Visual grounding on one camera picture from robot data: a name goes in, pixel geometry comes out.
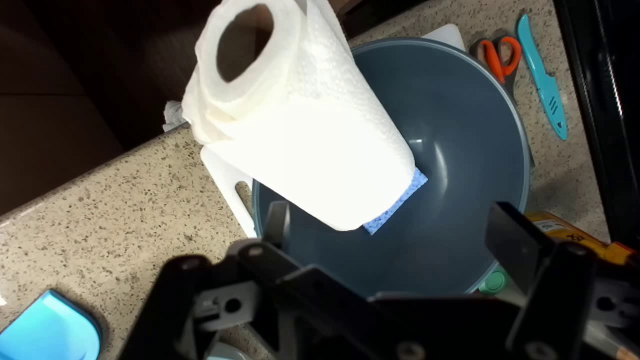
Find white kitchen paper roll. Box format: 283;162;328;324
181;0;419;235

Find teal knife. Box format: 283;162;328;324
515;13;571;145

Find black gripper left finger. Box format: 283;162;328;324
264;200;292;251

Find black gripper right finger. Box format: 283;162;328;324
485;200;557;297

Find white cutting board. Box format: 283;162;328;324
198;22;468;238

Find green cap bottle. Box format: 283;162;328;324
479;267;513;297

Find dark blue bowl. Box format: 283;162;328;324
251;36;534;299

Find blue sponge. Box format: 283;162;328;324
362;166;431;237

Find orange handled scissors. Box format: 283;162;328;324
475;34;525;86

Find black stove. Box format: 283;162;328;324
553;0;640;249

